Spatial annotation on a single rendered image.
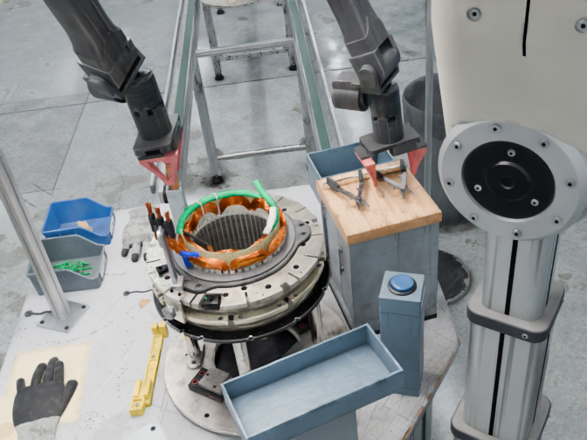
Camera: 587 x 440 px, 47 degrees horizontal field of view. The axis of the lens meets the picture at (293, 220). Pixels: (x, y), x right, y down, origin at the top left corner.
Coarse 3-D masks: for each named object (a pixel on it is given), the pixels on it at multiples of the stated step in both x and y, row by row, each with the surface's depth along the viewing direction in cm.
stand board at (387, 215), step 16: (336, 176) 140; (384, 176) 138; (400, 176) 138; (320, 192) 138; (336, 192) 136; (352, 192) 135; (368, 192) 134; (384, 192) 134; (416, 192) 133; (336, 208) 131; (352, 208) 131; (368, 208) 130; (384, 208) 130; (400, 208) 129; (416, 208) 129; (432, 208) 128; (336, 224) 130; (352, 224) 127; (368, 224) 126; (384, 224) 126; (400, 224) 126; (416, 224) 127; (352, 240) 125
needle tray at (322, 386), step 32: (320, 352) 105; (352, 352) 107; (384, 352) 102; (224, 384) 100; (256, 384) 103; (288, 384) 103; (320, 384) 103; (352, 384) 102; (384, 384) 98; (256, 416) 99; (288, 416) 99; (320, 416) 96; (352, 416) 102
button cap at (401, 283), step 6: (396, 276) 117; (402, 276) 117; (408, 276) 117; (390, 282) 116; (396, 282) 116; (402, 282) 116; (408, 282) 116; (396, 288) 115; (402, 288) 115; (408, 288) 115
